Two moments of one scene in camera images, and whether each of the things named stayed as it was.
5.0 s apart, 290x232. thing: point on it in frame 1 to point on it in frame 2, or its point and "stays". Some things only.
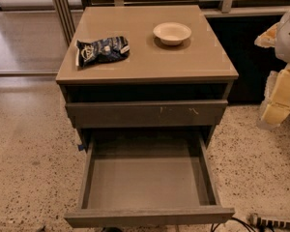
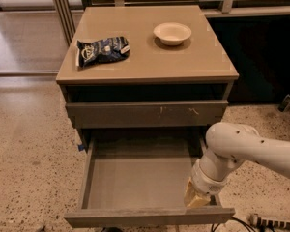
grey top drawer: (144, 113) stays
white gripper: (289, 39) to (207, 183)
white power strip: (262, 222) stays
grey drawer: (150, 178) stays
